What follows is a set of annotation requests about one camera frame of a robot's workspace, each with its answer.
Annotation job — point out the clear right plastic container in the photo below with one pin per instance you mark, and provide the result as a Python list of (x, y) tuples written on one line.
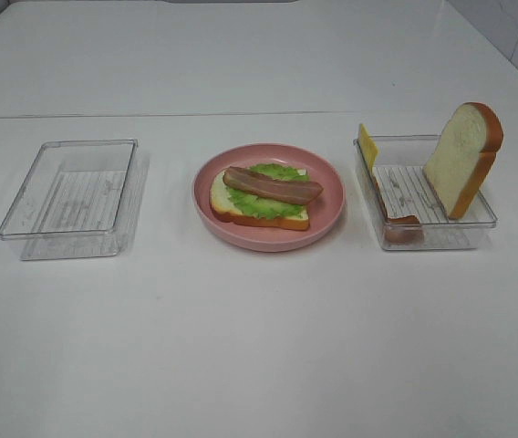
[(405, 191)]

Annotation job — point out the clear left plastic container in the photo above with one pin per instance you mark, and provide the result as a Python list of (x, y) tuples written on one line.
[(80, 199)]

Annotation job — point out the clear plastic container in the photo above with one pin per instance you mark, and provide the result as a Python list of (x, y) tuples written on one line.
[(405, 191), (80, 199)]

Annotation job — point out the bread slice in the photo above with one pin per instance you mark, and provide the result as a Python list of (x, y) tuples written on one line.
[(466, 150), (225, 211)]

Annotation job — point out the bacon strip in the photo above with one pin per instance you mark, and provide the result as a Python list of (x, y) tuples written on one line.
[(294, 192), (402, 230)]

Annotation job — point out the green lettuce leaf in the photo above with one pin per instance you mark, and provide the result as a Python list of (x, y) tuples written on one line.
[(259, 207)]

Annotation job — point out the yellow cheese slice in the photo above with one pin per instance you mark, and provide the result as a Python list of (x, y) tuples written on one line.
[(368, 147)]

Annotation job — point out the pink round plate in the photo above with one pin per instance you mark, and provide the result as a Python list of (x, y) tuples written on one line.
[(323, 212)]

